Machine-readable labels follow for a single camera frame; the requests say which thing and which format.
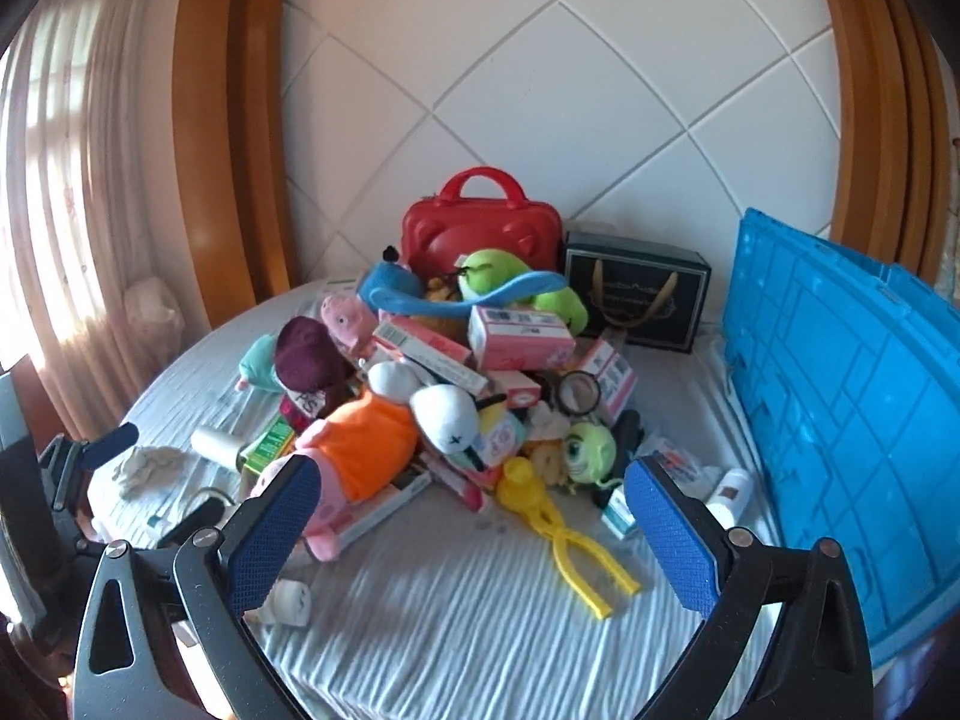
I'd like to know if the white cream tube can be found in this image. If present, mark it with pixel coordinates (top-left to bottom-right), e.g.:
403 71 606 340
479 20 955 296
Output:
706 468 754 530

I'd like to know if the white roll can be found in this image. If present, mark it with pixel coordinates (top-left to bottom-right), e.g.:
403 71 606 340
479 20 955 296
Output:
190 426 244 472

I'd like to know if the green box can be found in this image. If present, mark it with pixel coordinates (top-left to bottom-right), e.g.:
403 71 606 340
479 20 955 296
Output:
239 415 296 476

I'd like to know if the toothpaste box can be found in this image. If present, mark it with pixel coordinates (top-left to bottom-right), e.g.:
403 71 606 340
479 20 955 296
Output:
638 439 722 500

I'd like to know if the pink curtain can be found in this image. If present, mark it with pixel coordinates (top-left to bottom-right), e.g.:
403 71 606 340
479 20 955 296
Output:
2 0 185 437

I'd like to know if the blue plastic storage crate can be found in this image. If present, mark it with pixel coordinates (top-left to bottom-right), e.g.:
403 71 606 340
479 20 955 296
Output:
722 210 960 665

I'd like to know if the green one-eyed monster plush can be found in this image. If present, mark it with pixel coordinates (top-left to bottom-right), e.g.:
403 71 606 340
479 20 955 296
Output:
563 422 617 486

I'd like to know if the pig plush orange dress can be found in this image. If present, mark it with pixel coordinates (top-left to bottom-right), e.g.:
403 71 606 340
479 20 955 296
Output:
251 388 420 562

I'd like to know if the yellow duck snowball clamp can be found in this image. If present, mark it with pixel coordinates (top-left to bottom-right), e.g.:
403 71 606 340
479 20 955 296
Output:
494 457 641 621

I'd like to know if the white plush doll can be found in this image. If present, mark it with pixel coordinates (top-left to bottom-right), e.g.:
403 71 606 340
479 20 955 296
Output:
366 359 480 455

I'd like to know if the black gift box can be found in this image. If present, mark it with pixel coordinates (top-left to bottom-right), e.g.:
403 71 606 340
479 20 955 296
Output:
565 231 713 353

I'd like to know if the white long box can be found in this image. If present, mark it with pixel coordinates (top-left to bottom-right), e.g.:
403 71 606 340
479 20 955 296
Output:
373 322 488 398

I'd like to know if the blue bird plush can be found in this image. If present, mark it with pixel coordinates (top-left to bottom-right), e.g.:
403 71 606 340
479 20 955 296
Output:
358 247 566 319

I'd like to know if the pink barcode box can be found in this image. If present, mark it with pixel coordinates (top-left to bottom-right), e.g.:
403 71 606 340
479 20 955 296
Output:
467 305 576 371

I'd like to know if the red toy suitcase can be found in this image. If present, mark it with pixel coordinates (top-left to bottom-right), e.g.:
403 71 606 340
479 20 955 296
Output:
400 166 563 280

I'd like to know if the green frog plush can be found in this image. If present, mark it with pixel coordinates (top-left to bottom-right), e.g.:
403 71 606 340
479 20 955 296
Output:
455 247 591 337

